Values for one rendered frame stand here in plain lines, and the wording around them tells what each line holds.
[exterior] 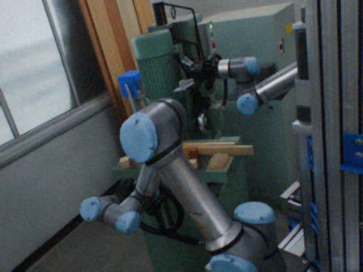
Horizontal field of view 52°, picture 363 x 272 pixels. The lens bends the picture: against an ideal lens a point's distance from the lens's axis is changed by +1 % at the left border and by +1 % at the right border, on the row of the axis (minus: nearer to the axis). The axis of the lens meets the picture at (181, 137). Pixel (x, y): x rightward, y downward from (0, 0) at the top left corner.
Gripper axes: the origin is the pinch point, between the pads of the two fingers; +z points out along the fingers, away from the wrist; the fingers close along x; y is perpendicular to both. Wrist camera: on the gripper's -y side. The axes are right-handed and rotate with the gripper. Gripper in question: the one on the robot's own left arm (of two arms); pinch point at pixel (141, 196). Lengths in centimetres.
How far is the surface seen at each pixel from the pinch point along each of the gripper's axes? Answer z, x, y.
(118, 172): 21.9, -26.1, -10.0
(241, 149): 33, 34, -21
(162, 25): 13, 2, -78
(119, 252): 96, -73, 48
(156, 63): 4, 4, -57
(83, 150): 113, -121, -27
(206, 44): 34, 16, -74
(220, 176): 22.5, 27.2, -8.5
